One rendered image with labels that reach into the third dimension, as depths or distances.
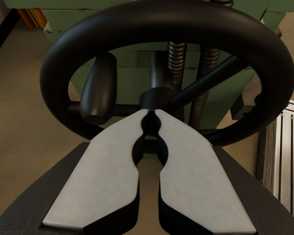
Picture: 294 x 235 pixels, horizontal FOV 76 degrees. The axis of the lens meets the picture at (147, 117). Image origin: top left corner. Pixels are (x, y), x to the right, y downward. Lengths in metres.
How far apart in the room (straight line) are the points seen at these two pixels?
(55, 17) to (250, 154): 1.10
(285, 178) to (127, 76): 0.77
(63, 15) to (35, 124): 1.02
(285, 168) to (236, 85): 0.57
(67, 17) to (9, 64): 1.42
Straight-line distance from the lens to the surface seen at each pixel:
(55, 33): 0.42
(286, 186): 0.98
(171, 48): 0.25
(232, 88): 0.53
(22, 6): 0.41
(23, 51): 1.83
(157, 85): 0.25
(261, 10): 0.27
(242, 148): 1.21
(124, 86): 0.49
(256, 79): 0.61
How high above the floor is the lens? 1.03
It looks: 61 degrees down
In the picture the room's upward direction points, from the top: 1 degrees counter-clockwise
